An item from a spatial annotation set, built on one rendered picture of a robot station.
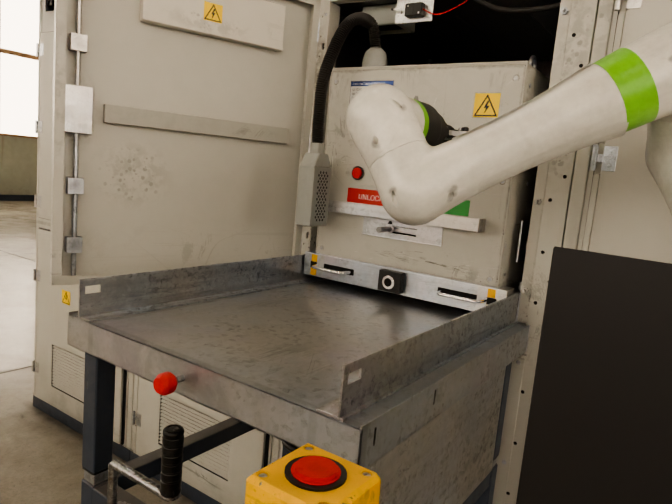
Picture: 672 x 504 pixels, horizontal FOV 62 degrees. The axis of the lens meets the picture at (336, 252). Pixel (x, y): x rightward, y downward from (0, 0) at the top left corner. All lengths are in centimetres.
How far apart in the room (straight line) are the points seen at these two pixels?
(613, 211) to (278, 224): 83
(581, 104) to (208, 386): 66
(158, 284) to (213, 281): 15
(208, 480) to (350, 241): 97
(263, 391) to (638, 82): 66
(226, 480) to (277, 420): 118
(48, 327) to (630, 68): 229
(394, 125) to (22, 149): 1223
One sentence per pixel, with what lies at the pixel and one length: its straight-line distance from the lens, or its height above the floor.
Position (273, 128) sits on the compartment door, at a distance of 150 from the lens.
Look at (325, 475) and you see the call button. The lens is 46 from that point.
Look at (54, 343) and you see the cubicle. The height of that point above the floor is 34.
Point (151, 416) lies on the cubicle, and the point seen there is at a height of 24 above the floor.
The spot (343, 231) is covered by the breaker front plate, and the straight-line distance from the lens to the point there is 141.
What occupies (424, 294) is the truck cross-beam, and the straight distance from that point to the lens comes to 130.
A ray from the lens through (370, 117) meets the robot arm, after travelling 87.
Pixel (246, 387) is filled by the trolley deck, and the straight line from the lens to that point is 78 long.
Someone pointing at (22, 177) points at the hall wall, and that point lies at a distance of 1294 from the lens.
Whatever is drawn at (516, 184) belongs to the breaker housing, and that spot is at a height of 115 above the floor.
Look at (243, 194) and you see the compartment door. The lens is 148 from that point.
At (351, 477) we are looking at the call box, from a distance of 48.
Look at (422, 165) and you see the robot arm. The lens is 84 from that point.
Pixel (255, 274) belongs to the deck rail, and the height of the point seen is 88.
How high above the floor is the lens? 114
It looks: 8 degrees down
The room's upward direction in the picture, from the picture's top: 5 degrees clockwise
